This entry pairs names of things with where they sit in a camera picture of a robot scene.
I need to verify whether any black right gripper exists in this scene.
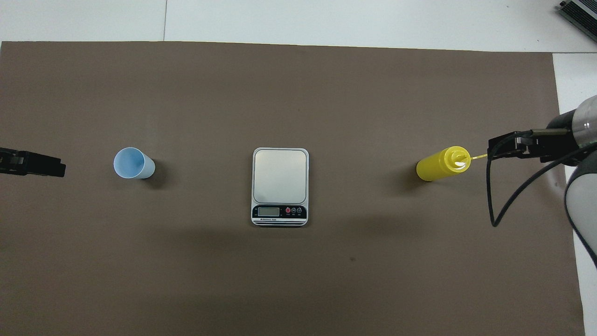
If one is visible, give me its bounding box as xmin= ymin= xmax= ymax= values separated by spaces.
xmin=488 ymin=110 xmax=583 ymax=164

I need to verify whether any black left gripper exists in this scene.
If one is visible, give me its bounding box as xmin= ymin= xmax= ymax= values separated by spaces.
xmin=0 ymin=147 xmax=66 ymax=178

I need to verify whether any yellow squeeze bottle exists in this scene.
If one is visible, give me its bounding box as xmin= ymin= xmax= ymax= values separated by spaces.
xmin=416 ymin=146 xmax=488 ymax=182

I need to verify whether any light blue plastic cup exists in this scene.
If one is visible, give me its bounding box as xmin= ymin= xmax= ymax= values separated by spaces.
xmin=113 ymin=147 xmax=156 ymax=180

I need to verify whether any silver digital kitchen scale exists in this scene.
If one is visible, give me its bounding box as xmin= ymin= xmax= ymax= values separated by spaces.
xmin=251 ymin=147 xmax=310 ymax=228

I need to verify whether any grey ribbed metal device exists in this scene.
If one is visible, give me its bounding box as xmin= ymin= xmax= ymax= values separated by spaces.
xmin=559 ymin=0 xmax=597 ymax=45

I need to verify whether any brown table mat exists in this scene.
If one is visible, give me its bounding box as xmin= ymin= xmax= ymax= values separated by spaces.
xmin=0 ymin=41 xmax=586 ymax=336

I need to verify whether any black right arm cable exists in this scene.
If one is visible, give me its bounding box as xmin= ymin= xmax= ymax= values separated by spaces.
xmin=486 ymin=129 xmax=597 ymax=228

